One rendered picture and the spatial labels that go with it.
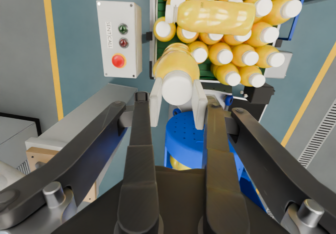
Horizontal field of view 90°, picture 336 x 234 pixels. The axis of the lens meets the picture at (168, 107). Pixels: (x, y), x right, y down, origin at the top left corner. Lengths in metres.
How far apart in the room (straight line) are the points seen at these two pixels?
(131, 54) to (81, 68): 1.37
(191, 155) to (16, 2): 1.94
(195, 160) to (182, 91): 0.32
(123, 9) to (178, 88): 0.36
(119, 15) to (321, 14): 1.72
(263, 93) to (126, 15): 0.53
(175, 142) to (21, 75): 1.95
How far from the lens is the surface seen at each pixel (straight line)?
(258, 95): 0.71
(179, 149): 0.51
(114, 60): 0.52
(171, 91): 0.21
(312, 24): 1.96
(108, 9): 0.53
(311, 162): 2.65
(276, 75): 0.88
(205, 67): 0.72
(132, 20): 0.51
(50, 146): 0.95
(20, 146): 2.22
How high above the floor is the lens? 1.60
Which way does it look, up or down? 66 degrees down
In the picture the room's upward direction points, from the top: 174 degrees counter-clockwise
